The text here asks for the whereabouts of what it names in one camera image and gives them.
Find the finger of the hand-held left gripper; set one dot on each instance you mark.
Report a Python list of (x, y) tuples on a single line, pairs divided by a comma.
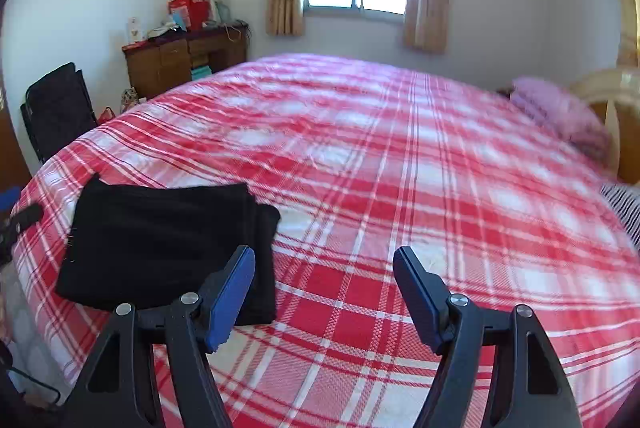
[(27, 214)]

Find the teal box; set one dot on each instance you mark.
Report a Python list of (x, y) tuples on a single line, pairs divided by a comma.
[(201, 73)]

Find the patterned bag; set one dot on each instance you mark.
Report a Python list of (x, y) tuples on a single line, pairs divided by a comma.
[(129, 100)]

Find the cream wooden headboard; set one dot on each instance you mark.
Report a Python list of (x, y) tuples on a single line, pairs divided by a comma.
[(620, 108)]

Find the pink folded blanket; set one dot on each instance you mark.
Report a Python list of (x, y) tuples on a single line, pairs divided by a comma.
[(560, 113)]

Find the red plaid bed sheet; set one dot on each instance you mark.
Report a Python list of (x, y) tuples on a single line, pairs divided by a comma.
[(375, 188)]

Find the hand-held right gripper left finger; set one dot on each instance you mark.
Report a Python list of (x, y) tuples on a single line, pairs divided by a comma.
[(230, 298)]

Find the black pants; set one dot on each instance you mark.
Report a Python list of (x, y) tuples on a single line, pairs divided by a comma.
[(150, 238)]

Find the red gift bag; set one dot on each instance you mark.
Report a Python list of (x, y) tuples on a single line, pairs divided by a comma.
[(190, 10)]

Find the black chair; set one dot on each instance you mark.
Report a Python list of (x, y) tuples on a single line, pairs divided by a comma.
[(60, 108)]

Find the brown wooden desk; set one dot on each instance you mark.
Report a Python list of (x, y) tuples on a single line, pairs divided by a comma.
[(165, 63)]

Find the striped pillow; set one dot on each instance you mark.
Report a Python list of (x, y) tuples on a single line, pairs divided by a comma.
[(625, 208)]

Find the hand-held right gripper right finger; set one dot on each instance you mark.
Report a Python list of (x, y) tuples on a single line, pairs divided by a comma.
[(415, 303)]

